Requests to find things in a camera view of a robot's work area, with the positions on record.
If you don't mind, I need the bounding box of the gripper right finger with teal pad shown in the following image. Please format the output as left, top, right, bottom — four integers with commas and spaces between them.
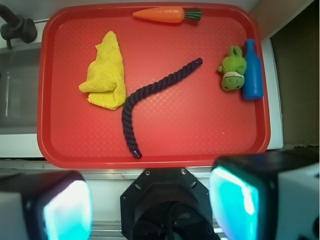
209, 151, 320, 240

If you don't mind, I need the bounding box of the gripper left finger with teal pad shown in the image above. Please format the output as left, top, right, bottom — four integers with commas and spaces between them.
0, 170, 94, 240

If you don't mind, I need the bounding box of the yellow cloth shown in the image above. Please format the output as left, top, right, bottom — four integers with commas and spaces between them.
78, 31, 127, 111

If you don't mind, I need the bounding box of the blue plastic bottle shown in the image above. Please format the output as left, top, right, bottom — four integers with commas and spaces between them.
242, 39, 264, 100

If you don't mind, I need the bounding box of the green plush frog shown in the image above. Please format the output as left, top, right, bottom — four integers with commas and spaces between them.
217, 45, 247, 92

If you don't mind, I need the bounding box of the red plastic tray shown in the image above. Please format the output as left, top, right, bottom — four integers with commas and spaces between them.
37, 3, 271, 169

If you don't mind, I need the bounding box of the grey metal sink basin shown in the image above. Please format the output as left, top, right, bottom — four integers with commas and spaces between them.
0, 48, 40, 135

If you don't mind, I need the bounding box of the black faucet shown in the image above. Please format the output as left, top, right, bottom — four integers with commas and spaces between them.
0, 4, 38, 50

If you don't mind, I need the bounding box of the orange toy carrot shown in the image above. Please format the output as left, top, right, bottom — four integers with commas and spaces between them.
132, 6, 202, 24

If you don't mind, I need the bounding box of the dark purple rope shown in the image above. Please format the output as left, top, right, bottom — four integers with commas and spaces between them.
121, 57, 204, 159

